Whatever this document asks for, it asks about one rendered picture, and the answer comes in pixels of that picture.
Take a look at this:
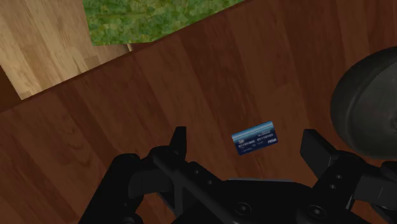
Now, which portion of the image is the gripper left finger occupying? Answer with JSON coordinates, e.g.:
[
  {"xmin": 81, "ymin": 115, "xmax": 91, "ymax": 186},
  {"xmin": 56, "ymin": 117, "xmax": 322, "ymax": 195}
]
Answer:
[{"xmin": 78, "ymin": 125, "xmax": 223, "ymax": 224}]

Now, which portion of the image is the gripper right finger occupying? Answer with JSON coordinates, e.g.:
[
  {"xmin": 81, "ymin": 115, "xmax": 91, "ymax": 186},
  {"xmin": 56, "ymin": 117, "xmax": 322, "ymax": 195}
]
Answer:
[{"xmin": 299, "ymin": 129, "xmax": 397, "ymax": 224}]

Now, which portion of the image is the dark grey round bowl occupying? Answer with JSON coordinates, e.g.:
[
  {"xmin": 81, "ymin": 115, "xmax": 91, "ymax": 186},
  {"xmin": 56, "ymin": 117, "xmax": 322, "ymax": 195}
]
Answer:
[{"xmin": 330, "ymin": 46, "xmax": 397, "ymax": 160}]

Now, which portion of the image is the blue bank card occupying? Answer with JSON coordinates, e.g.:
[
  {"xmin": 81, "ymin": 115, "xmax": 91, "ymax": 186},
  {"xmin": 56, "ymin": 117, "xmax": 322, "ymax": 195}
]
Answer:
[{"xmin": 231, "ymin": 120, "xmax": 279, "ymax": 156}]

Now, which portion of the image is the green patterned robot stand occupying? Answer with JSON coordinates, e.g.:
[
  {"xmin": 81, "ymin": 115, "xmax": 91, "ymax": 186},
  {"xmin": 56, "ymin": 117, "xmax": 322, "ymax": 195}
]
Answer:
[{"xmin": 81, "ymin": 0, "xmax": 246, "ymax": 46}]

